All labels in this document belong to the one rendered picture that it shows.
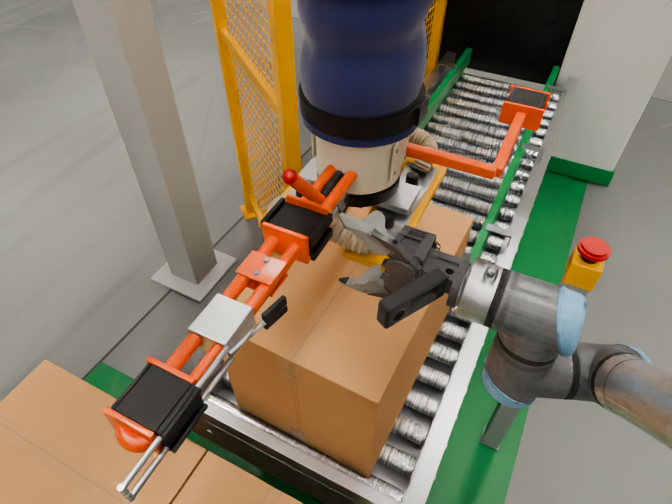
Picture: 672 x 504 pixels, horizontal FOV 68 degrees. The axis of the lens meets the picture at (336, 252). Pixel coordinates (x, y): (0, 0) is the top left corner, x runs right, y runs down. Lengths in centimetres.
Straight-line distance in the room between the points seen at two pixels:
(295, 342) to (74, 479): 71
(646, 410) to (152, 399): 59
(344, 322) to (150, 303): 151
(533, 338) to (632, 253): 223
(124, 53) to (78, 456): 118
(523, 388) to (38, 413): 128
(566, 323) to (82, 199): 280
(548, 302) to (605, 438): 154
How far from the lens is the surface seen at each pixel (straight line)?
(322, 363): 104
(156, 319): 241
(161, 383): 66
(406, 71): 84
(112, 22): 177
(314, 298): 114
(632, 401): 76
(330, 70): 83
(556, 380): 83
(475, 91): 284
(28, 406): 168
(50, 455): 158
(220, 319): 71
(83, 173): 338
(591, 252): 124
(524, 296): 73
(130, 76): 183
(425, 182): 111
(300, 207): 84
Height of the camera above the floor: 184
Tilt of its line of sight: 47 degrees down
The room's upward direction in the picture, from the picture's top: straight up
